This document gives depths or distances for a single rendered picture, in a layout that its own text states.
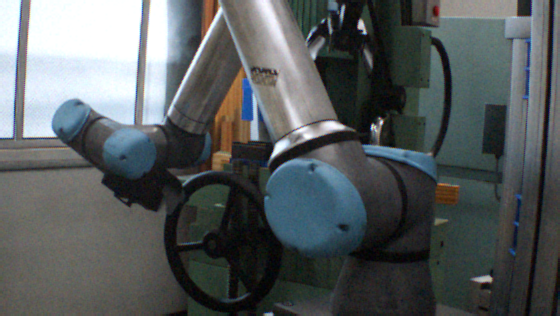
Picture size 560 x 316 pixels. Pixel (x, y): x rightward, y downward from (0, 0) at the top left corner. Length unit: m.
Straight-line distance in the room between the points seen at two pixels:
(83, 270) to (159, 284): 0.44
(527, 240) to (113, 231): 2.33
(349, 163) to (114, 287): 2.41
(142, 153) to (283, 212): 0.35
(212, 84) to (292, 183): 0.37
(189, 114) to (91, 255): 1.93
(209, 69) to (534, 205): 0.54
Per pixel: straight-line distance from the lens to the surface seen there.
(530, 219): 1.04
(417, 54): 1.86
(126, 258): 3.22
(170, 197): 1.44
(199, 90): 1.21
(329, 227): 0.85
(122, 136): 1.17
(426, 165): 0.99
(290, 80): 0.92
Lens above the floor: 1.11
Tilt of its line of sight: 5 degrees down
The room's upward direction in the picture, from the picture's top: 3 degrees clockwise
